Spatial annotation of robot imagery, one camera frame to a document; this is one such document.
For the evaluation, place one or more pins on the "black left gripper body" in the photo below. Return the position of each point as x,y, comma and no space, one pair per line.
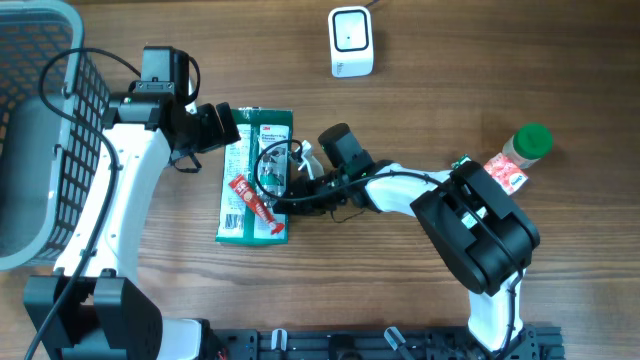
208,131

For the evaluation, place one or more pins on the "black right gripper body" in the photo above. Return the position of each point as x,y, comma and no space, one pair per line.
307,186

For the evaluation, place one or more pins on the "large green 3M package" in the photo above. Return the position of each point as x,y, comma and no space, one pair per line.
261,155

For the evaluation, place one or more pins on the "red chocolate bar packet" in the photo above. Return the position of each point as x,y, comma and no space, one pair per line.
241,186

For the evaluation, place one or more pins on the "yogurt bottle red label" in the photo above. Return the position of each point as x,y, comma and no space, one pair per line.
528,145

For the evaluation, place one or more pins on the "red yogurt label sleeve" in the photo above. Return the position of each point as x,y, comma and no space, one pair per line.
506,173

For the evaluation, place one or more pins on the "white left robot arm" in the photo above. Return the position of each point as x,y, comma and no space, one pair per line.
90,306

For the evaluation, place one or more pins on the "white barcode scanner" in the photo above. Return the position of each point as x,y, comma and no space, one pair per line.
351,41

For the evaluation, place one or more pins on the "dark grey plastic basket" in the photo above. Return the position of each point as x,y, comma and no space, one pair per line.
52,96

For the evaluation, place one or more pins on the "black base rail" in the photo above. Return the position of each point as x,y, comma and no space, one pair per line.
432,343

